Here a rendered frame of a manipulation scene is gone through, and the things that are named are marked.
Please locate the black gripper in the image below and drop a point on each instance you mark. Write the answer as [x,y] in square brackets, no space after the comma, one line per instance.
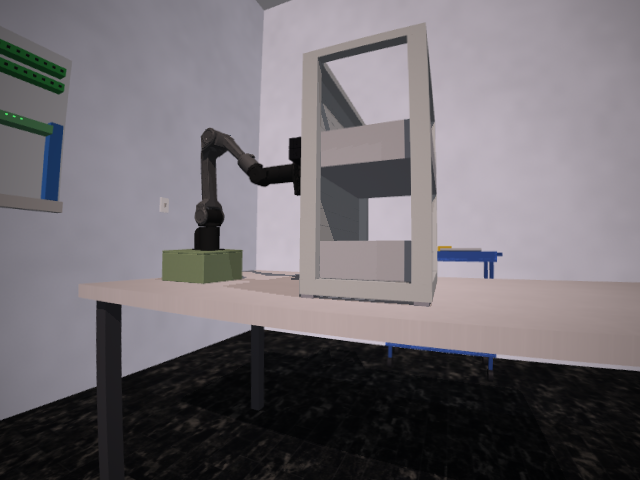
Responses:
[289,173]

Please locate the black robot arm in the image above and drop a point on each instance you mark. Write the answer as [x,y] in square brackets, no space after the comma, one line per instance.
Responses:
[208,238]

